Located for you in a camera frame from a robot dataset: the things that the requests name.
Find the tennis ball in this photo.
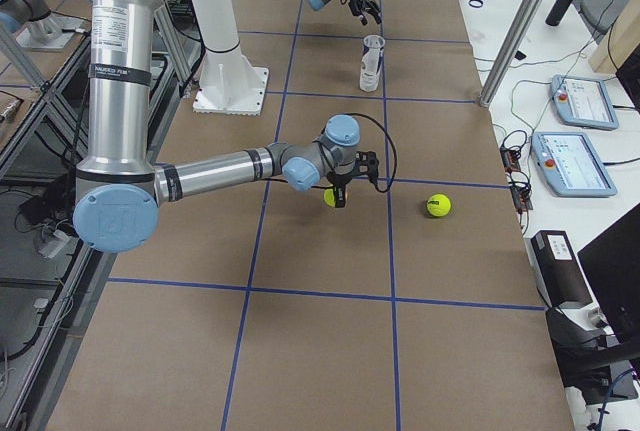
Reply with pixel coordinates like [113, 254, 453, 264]
[323, 189, 336, 208]
[426, 193, 452, 218]

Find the clear tennis ball can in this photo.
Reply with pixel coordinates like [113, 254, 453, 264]
[359, 35, 385, 92]

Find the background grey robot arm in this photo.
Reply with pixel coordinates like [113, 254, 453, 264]
[1, 0, 89, 51]

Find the orange electronics board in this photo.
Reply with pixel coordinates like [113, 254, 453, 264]
[499, 145, 533, 215]

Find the black water bottle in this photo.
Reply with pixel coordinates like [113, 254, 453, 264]
[545, 0, 574, 27]

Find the black box white label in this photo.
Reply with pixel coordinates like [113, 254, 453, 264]
[530, 230, 593, 309]

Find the lower blue teach pendant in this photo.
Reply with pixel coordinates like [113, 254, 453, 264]
[531, 132, 617, 198]

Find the blue teach pendant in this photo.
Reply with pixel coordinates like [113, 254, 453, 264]
[550, 74, 619, 131]
[531, 132, 617, 198]

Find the upper blue teach pendant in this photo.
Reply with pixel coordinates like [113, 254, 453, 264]
[550, 74, 619, 131]

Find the black computer monitor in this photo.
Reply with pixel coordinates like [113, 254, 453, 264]
[578, 205, 640, 342]

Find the near black camera cable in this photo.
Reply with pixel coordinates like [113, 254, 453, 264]
[264, 111, 398, 195]

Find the white pedestal column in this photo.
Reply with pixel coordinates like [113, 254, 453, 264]
[191, 0, 269, 116]

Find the aluminium frame post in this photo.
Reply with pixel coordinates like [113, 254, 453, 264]
[478, 0, 542, 108]

